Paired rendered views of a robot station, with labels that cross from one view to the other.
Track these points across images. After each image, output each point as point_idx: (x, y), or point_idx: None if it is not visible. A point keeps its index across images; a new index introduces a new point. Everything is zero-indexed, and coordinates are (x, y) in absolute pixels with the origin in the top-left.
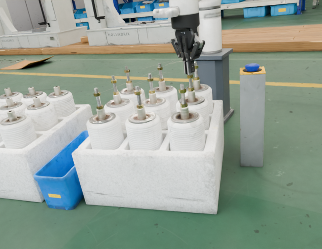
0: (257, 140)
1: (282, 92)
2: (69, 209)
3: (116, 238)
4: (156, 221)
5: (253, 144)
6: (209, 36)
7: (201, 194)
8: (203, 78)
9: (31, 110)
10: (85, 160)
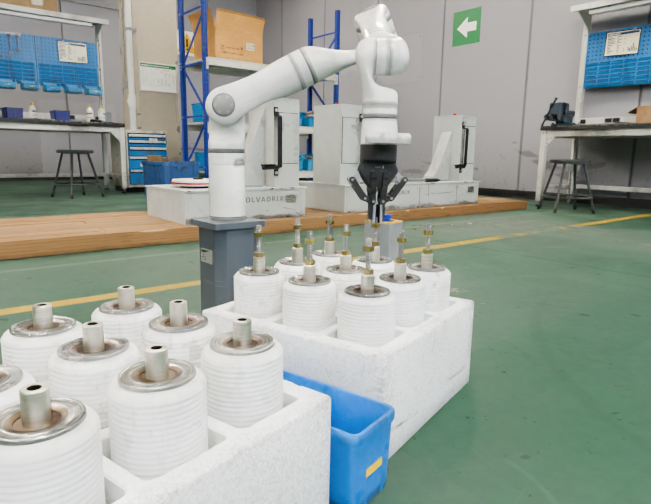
0: None
1: None
2: (384, 484)
3: (484, 449)
4: (461, 416)
5: None
6: (240, 193)
7: (464, 358)
8: (234, 260)
9: (201, 330)
10: (396, 363)
